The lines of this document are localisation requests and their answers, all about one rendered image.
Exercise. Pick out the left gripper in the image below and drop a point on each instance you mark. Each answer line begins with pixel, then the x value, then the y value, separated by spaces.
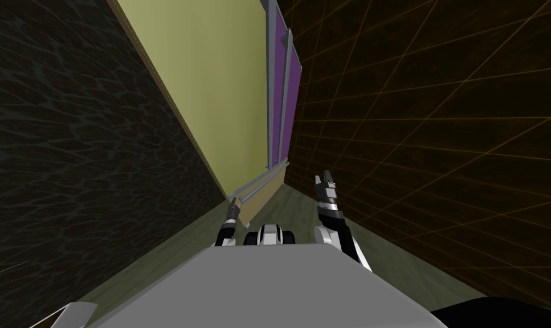
pixel 233 211

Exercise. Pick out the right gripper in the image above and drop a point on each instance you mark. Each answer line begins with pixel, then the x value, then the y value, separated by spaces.
pixel 326 191

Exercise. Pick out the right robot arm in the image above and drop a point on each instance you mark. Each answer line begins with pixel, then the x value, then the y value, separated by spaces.
pixel 338 228

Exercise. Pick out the tan flat panel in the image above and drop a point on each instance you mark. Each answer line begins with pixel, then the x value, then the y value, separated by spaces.
pixel 264 198

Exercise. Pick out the grey long bar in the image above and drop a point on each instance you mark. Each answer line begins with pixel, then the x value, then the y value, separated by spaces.
pixel 259 182

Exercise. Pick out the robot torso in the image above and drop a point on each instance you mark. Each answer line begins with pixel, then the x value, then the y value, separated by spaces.
pixel 275 287

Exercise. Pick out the purple door with grey frame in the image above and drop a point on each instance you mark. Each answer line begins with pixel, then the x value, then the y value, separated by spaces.
pixel 282 91

